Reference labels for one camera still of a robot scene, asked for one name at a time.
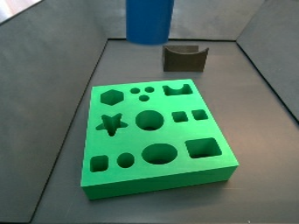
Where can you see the black curved fixture stand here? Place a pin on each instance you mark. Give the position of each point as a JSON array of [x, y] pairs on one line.
[[184, 58]]

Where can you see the green foam shape-sorter block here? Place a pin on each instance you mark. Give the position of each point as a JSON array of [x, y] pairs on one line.
[[152, 140]]

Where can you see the blue oval cylinder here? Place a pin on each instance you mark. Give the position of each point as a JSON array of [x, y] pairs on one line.
[[148, 21]]

